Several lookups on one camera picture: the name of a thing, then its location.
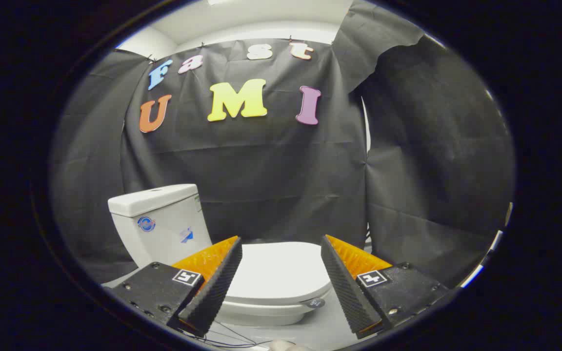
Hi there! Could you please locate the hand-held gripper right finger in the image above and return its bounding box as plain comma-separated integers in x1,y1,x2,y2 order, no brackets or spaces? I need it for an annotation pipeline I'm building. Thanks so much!
320,234,452,340

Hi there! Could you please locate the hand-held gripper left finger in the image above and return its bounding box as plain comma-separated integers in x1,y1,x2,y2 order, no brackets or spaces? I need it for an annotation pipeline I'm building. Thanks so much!
110,236,243,338

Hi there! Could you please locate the white toilet lid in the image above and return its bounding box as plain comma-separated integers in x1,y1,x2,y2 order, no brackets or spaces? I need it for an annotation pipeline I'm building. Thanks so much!
225,242,333,307

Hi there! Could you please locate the black backdrop cloth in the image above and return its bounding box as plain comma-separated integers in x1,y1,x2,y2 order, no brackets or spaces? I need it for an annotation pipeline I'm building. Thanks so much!
49,0,515,288

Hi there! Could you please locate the thin black cable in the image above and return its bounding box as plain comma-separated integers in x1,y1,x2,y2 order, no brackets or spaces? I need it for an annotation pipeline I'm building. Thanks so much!
179,319,272,349

